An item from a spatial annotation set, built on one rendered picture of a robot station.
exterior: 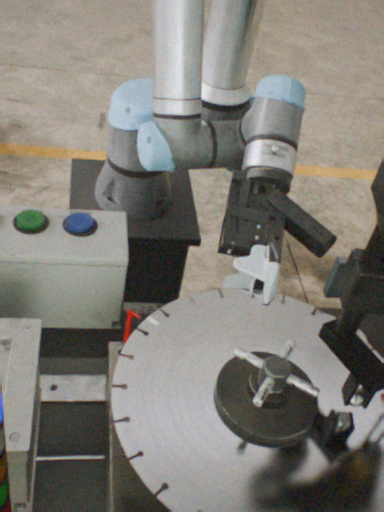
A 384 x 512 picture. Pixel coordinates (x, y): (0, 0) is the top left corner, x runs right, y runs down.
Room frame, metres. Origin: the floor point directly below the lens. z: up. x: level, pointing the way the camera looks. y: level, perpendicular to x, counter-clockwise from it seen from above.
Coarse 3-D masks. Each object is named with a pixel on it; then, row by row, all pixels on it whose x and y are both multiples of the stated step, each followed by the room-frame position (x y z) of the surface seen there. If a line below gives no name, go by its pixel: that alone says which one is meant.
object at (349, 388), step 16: (336, 320) 0.47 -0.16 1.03; (352, 320) 0.45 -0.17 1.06; (320, 336) 0.46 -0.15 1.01; (336, 336) 0.45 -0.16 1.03; (352, 336) 0.45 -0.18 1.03; (336, 352) 0.44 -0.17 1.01; (352, 352) 0.43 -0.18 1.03; (368, 352) 0.44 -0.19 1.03; (352, 368) 0.42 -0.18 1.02; (368, 368) 0.42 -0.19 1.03; (352, 384) 0.41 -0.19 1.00; (368, 384) 0.40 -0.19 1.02; (368, 400) 0.41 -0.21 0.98
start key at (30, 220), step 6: (30, 210) 0.69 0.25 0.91; (18, 216) 0.67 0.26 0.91; (24, 216) 0.67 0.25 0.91; (30, 216) 0.68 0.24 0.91; (36, 216) 0.68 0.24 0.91; (42, 216) 0.68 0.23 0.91; (18, 222) 0.66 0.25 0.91; (24, 222) 0.66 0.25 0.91; (30, 222) 0.66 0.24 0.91; (36, 222) 0.67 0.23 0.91; (42, 222) 0.67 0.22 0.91; (24, 228) 0.65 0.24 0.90; (30, 228) 0.66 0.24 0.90; (36, 228) 0.66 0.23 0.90
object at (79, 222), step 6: (72, 216) 0.70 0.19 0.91; (78, 216) 0.70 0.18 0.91; (84, 216) 0.70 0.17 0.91; (90, 216) 0.70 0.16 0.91; (66, 222) 0.68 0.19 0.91; (72, 222) 0.68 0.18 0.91; (78, 222) 0.69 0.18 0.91; (84, 222) 0.69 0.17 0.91; (90, 222) 0.69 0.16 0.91; (72, 228) 0.67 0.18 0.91; (78, 228) 0.67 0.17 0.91; (84, 228) 0.68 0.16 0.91; (90, 228) 0.68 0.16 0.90
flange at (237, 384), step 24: (240, 360) 0.45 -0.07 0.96; (288, 360) 0.46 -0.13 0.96; (216, 384) 0.41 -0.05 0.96; (240, 384) 0.41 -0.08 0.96; (288, 384) 0.42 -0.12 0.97; (312, 384) 0.44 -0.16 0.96; (240, 408) 0.38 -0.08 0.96; (264, 408) 0.39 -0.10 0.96; (288, 408) 0.40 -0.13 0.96; (312, 408) 0.40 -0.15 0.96; (240, 432) 0.36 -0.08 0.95; (264, 432) 0.36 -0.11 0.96; (288, 432) 0.37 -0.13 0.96
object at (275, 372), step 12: (240, 348) 0.43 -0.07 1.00; (288, 348) 0.44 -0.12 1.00; (252, 360) 0.42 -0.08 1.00; (264, 360) 0.42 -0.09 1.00; (276, 360) 0.42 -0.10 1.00; (264, 372) 0.41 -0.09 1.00; (276, 372) 0.40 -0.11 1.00; (288, 372) 0.41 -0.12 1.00; (264, 384) 0.39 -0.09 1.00; (276, 384) 0.40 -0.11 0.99; (300, 384) 0.40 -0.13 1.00; (264, 396) 0.38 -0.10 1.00
